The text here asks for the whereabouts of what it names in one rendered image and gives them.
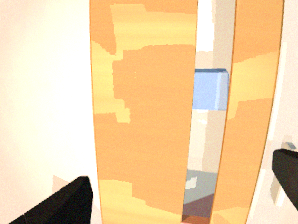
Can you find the blue cube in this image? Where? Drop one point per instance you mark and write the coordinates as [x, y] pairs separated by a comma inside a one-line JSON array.
[[211, 89]]

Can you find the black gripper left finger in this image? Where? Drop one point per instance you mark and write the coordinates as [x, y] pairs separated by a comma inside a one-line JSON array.
[[72, 204]]

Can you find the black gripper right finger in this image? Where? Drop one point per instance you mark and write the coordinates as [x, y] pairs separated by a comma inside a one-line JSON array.
[[285, 168]]

